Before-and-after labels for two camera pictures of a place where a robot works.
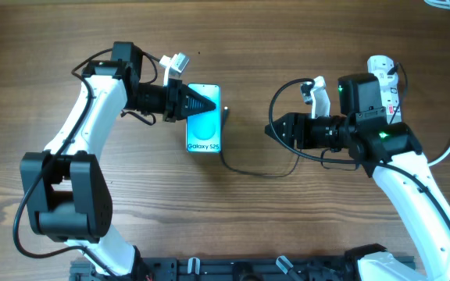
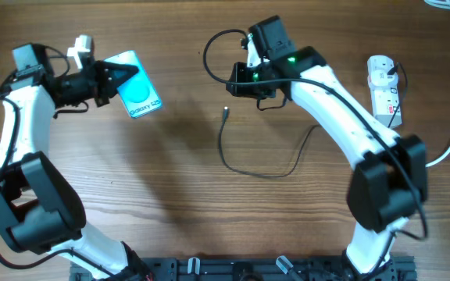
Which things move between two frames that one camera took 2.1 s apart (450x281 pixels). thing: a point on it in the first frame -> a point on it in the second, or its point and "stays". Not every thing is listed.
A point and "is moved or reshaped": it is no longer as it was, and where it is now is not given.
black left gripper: (176, 101) -> (104, 87)
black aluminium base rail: (231, 268) stays
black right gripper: (294, 119) -> (241, 88)
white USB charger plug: (385, 79) stays
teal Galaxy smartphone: (203, 130) is moved or reshaped
